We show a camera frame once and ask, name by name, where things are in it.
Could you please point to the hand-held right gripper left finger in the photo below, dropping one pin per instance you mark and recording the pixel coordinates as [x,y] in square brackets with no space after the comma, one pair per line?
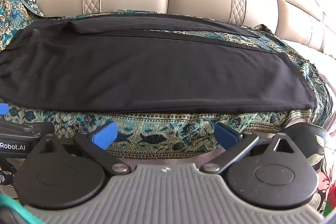
[105,136]

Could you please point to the black pants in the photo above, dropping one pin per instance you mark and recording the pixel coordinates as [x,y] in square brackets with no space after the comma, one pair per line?
[157,77]

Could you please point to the teal patterned sofa cover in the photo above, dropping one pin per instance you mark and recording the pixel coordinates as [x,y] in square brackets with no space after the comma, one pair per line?
[162,132]

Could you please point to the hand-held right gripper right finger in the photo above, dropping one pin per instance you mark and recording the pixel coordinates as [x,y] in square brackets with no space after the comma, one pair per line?
[224,134]

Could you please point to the dark floral clothing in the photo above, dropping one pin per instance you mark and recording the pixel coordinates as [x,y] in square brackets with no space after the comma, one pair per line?
[321,150]

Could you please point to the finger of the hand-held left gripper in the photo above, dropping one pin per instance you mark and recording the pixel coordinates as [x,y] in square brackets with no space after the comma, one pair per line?
[3,108]

